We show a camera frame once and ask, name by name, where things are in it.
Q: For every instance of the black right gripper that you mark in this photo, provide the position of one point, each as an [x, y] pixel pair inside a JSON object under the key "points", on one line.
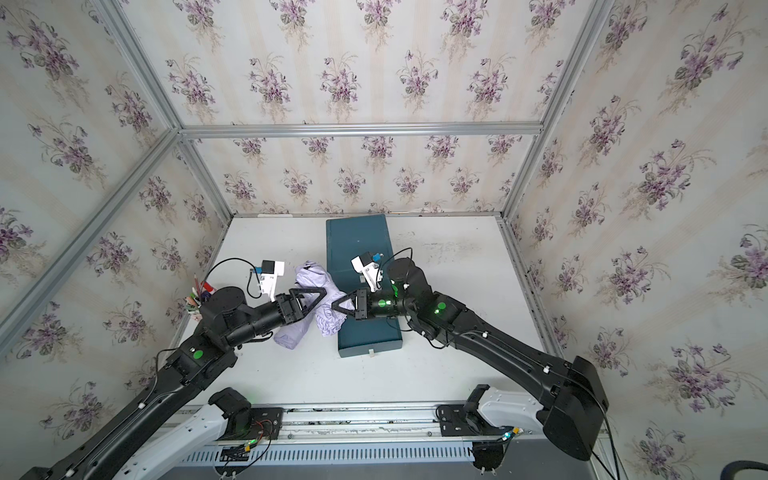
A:
{"points": [[362, 304]]}

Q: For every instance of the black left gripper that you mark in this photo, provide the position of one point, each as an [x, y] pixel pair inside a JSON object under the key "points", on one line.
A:
{"points": [[288, 306]]}

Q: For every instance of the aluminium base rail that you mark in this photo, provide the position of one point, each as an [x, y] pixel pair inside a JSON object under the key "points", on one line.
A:
{"points": [[393, 422]]}

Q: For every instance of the teal drawer cabinet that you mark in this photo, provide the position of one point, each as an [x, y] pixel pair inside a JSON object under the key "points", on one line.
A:
{"points": [[348, 238]]}

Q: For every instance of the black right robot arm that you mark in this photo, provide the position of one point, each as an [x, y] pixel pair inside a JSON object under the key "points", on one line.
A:
{"points": [[567, 402]]}

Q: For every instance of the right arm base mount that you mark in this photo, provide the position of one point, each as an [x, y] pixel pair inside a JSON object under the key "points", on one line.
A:
{"points": [[466, 420]]}

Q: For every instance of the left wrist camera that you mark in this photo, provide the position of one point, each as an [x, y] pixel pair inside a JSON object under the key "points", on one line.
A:
{"points": [[266, 276]]}

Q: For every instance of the teal bottom drawer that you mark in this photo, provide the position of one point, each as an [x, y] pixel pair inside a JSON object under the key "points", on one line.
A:
{"points": [[380, 334]]}

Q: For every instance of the white ventilation grille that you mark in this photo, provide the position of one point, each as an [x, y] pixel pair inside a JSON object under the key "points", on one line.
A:
{"points": [[331, 454]]}

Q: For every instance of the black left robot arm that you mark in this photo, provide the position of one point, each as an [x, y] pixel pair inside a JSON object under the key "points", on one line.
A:
{"points": [[227, 322]]}

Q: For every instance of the cup of coloured pens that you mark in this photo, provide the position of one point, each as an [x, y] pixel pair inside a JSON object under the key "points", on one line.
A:
{"points": [[200, 293]]}

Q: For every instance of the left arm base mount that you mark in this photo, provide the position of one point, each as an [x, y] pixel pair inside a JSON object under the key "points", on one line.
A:
{"points": [[243, 421]]}

